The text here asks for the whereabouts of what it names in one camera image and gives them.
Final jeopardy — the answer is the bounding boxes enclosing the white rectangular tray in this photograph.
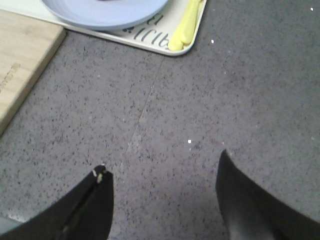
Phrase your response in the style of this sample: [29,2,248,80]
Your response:
[0,0,207,56]

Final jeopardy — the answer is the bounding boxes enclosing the wooden cutting board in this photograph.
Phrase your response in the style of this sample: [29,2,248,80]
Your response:
[0,10,66,132]

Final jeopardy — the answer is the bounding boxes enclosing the yellow plastic utensil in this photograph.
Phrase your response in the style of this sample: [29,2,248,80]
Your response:
[179,0,201,45]
[168,0,201,52]

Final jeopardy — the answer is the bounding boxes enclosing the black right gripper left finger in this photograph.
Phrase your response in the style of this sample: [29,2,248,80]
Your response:
[0,165,113,240]

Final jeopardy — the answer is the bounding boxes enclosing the light blue plate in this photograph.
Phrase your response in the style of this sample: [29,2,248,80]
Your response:
[42,0,168,31]

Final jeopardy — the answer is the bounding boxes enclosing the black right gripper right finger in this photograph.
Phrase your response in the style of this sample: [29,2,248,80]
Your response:
[215,150,320,240]

